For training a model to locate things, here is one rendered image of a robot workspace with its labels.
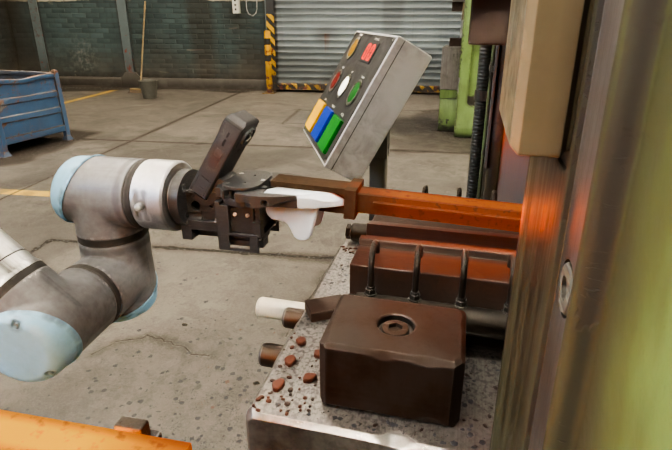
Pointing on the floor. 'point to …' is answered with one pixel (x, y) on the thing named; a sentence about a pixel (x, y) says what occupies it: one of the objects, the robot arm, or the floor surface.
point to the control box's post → (378, 173)
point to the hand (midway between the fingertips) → (336, 192)
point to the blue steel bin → (30, 107)
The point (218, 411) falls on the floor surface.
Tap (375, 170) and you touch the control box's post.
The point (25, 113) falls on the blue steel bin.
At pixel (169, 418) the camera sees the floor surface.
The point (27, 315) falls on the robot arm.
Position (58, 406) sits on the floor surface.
